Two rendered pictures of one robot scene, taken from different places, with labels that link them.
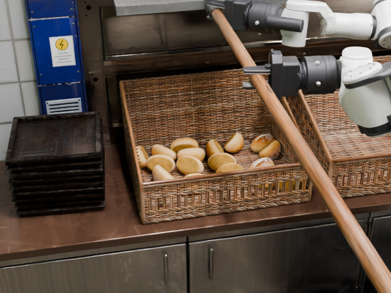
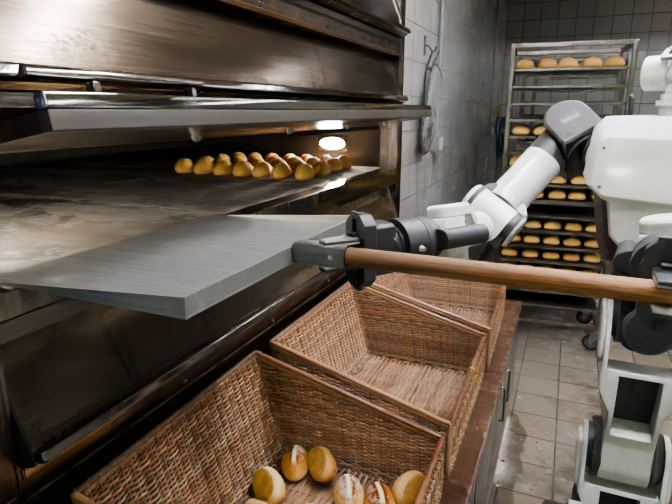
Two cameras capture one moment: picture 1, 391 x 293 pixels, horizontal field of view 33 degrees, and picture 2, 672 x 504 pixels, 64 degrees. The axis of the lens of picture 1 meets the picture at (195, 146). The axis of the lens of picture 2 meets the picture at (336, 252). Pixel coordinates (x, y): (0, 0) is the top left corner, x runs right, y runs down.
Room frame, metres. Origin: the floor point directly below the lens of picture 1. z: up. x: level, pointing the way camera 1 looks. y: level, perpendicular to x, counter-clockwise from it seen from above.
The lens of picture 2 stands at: (1.37, 0.61, 1.42)
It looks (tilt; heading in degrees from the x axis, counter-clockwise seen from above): 15 degrees down; 304
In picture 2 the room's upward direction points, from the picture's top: straight up
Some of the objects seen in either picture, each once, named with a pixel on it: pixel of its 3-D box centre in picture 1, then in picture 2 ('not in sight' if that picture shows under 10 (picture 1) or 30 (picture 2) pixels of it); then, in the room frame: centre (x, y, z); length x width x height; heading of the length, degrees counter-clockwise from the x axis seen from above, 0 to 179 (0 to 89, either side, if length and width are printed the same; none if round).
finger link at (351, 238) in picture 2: (217, 3); (338, 238); (1.83, -0.07, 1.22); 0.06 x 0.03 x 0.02; 66
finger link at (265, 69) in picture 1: (256, 68); (667, 275); (1.39, -0.14, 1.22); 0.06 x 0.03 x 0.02; 94
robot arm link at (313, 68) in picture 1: (295, 76); (666, 274); (1.39, -0.23, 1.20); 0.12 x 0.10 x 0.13; 94
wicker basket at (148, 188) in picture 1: (211, 138); (291, 493); (1.92, -0.05, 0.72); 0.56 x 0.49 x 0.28; 102
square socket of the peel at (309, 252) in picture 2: (213, 8); (321, 253); (1.85, -0.05, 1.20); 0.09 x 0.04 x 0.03; 11
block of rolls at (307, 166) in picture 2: not in sight; (268, 163); (2.84, -1.06, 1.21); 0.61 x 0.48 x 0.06; 11
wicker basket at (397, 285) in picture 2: not in sight; (436, 297); (2.15, -1.22, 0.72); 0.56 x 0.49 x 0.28; 102
